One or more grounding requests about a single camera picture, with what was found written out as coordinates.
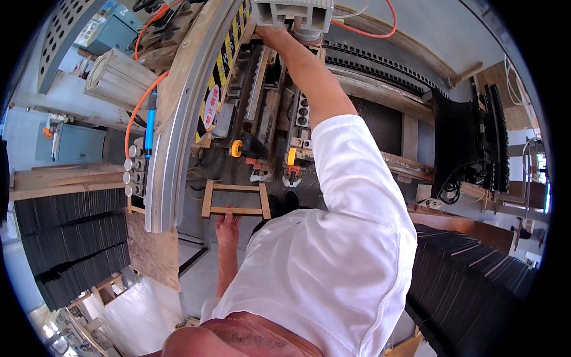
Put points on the person's left hand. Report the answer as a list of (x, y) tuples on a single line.
[(228, 232)]

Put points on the person's right hand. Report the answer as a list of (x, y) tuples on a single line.
[(270, 35)]

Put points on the person's left fingers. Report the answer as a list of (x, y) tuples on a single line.
[(229, 216)]

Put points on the small wooden frame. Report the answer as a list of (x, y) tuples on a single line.
[(235, 210)]

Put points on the person's legs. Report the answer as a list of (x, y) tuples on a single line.
[(285, 203)]

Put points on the clamp with yellow round knob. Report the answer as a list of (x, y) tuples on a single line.
[(243, 151)]

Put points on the brown particle board sheet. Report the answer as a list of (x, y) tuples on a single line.
[(154, 250)]

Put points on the silver pneumatic valve block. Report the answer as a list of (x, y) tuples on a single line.
[(134, 172)]

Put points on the person's body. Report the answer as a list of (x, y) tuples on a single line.
[(321, 267)]

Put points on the blue tube fitting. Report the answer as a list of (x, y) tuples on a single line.
[(150, 127)]

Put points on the yellow black striped warning strip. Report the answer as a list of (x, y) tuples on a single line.
[(221, 80)]

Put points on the open wooden crate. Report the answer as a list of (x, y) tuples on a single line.
[(109, 290)]

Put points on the stacks of black boards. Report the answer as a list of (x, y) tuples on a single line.
[(71, 241)]

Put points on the grey blue metal cabinet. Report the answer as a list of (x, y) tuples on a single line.
[(78, 143)]

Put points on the pile of wooden planks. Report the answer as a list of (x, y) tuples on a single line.
[(62, 180)]

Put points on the ribbed grey pneumatic cylinder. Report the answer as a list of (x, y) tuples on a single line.
[(118, 78)]

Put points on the grey round machine spindle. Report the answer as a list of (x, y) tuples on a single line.
[(307, 35)]

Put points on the green control box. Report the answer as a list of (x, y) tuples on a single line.
[(109, 29)]

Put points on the black machine head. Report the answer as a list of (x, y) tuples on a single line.
[(464, 143)]

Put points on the large heap of black boards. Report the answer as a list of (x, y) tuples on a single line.
[(464, 290)]

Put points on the perforated grey metal panel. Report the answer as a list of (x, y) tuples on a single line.
[(62, 31)]

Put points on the curved grey metal rail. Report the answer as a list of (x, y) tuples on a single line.
[(178, 120)]

